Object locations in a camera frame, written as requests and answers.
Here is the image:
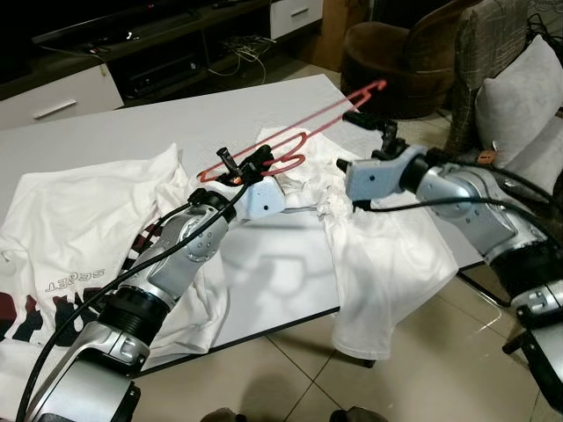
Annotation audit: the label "brown armchair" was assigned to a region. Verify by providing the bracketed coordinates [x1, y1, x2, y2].
[341, 0, 480, 120]

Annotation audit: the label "grey table black legs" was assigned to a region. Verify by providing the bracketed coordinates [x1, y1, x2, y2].
[0, 73, 515, 370]

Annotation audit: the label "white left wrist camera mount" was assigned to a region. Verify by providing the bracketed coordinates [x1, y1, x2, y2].
[238, 174, 287, 221]

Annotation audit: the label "white t-shirt black lettering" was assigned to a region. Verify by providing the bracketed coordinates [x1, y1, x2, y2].
[0, 143, 231, 410]

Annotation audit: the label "plain white t-shirt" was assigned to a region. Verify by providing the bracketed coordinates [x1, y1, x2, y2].
[260, 123, 460, 361]

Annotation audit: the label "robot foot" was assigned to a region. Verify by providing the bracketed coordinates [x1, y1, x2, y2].
[202, 406, 249, 422]
[330, 406, 379, 422]

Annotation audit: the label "grey pillow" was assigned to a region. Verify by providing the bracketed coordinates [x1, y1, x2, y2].
[503, 132, 563, 190]
[475, 35, 563, 168]

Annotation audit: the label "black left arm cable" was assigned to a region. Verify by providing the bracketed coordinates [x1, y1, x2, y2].
[13, 180, 243, 422]

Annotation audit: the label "dark TV stand white drawers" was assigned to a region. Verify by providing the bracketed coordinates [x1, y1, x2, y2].
[0, 0, 326, 133]

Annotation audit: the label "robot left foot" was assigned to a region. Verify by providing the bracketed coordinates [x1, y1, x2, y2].
[202, 406, 249, 422]

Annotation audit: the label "brown cardboard box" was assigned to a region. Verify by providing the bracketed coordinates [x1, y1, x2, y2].
[318, 0, 370, 73]

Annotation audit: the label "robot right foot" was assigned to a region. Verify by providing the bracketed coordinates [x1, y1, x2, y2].
[330, 406, 379, 422]

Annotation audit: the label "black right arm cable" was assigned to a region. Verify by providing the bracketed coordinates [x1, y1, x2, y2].
[352, 163, 563, 265]

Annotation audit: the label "red plastic clothes hanger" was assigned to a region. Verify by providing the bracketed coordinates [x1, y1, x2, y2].
[195, 79, 388, 186]

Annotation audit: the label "grey checked armchair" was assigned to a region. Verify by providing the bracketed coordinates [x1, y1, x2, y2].
[444, 0, 563, 177]

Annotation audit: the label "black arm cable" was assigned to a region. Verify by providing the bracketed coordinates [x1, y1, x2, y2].
[352, 163, 563, 265]
[13, 180, 243, 422]

